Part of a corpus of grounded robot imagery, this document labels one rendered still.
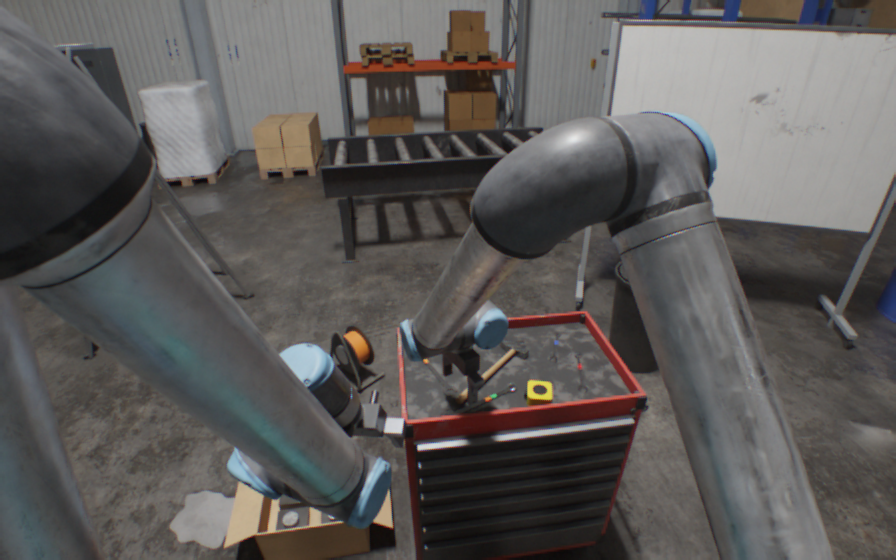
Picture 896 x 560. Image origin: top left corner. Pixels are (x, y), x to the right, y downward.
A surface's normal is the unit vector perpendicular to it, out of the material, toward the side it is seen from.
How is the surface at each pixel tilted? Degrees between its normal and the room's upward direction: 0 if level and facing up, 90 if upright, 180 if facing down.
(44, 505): 92
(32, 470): 92
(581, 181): 75
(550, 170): 62
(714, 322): 56
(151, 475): 0
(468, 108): 90
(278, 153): 90
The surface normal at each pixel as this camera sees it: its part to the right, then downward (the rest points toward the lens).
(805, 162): -0.29, 0.48
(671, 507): -0.01, -0.87
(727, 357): -0.20, -0.08
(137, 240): 0.95, 0.09
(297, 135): 0.12, 0.48
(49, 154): 0.80, 0.04
